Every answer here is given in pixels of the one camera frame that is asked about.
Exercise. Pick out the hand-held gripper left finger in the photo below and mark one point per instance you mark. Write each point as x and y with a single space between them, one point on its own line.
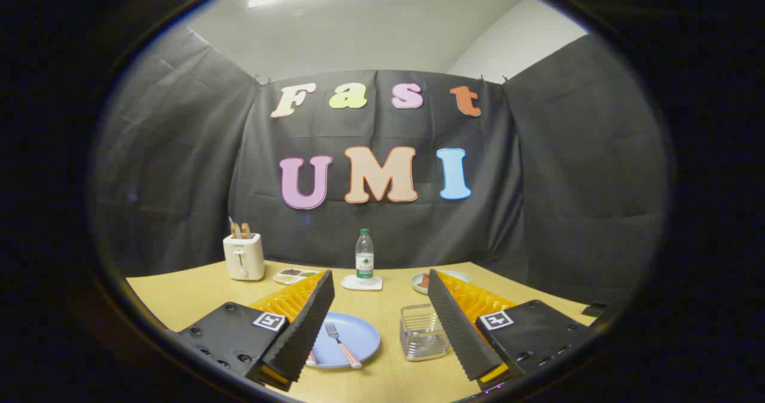
306 326

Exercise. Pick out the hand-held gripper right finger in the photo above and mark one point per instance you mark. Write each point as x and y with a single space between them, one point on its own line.
455 322

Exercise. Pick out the clear square glass container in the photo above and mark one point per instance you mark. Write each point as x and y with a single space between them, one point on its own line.
423 333

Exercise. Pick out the blue plate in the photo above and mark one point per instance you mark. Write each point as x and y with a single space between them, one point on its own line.
352 334

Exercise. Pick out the white divided snack dish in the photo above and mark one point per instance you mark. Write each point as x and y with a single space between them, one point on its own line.
295 276

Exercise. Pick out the pale green plate with food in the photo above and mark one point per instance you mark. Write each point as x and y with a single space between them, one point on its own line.
420 281

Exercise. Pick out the white square coaster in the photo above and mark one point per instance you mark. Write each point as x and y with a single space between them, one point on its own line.
361 283

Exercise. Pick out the clear plastic water bottle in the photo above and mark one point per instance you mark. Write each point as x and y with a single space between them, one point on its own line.
364 256

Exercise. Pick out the white toaster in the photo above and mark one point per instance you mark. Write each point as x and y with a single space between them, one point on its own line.
244 257

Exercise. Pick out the toast slice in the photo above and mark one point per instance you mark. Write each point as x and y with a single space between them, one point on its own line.
236 230
245 229

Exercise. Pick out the black backdrop cloth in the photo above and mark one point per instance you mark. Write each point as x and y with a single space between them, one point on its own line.
382 176

